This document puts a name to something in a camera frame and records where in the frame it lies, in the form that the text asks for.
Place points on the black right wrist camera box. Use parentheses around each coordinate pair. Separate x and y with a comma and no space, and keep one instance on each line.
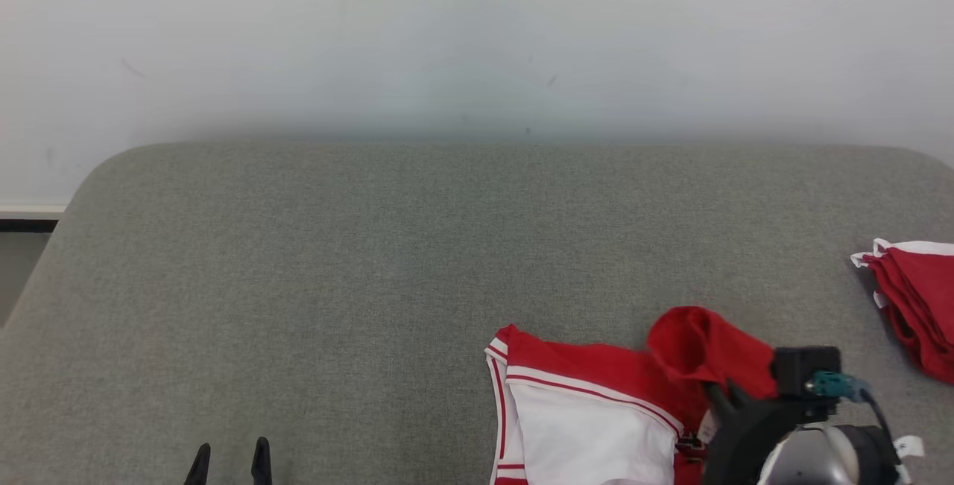
(801,369)

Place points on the white wall baseboard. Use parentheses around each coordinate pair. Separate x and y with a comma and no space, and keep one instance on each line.
(30,211)

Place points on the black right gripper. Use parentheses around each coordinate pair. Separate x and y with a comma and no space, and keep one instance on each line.
(734,440)

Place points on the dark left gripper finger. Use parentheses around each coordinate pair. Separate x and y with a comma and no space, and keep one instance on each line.
(199,470)
(261,466)

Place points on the red shorts with white stripe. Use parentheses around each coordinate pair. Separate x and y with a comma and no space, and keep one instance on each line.
(920,299)

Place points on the red shirt with white sleeves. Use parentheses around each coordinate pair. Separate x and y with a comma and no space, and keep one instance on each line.
(596,425)

